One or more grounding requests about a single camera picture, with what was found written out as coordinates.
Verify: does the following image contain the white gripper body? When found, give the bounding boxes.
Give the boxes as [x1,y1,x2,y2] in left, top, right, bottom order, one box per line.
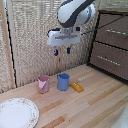
[46,27,83,47]

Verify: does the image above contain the yellow rectangular block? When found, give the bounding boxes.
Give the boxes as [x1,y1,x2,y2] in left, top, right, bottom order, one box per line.
[69,81,85,93]

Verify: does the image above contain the silver handle of taller drawer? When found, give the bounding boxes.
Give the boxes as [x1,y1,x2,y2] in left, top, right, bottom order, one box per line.
[96,54,122,67]

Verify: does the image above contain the thick wooden post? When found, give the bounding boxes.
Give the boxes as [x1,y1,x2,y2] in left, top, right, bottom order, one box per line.
[0,0,17,90]

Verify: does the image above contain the bamboo blind screen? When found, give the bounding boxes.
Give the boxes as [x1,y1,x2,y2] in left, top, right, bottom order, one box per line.
[0,0,128,94]

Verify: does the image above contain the white plate with floral rim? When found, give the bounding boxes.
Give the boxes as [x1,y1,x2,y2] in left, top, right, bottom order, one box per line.
[0,97,40,128]

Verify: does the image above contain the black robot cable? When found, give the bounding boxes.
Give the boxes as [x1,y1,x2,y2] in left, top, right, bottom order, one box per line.
[81,14,128,36]

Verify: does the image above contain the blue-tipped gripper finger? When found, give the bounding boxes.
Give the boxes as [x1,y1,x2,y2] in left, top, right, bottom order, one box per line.
[66,46,72,55]
[53,48,60,57]

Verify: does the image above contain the thin wooden post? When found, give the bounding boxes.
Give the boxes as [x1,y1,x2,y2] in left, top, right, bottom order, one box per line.
[55,46,68,75]

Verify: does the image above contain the silver handle of shorter drawer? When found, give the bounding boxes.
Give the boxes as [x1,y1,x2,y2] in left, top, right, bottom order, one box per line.
[105,28,128,37]

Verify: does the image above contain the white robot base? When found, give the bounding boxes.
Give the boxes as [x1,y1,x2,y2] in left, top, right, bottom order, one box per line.
[111,104,128,128]

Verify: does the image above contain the blue cup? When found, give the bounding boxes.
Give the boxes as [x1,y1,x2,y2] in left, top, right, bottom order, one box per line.
[56,72,71,92]

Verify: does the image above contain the dark brown drawer cabinet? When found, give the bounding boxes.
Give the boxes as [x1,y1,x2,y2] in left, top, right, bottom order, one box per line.
[87,9,128,83]

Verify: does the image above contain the pink cup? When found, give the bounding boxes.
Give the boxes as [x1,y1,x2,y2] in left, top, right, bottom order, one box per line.
[36,74,51,95]

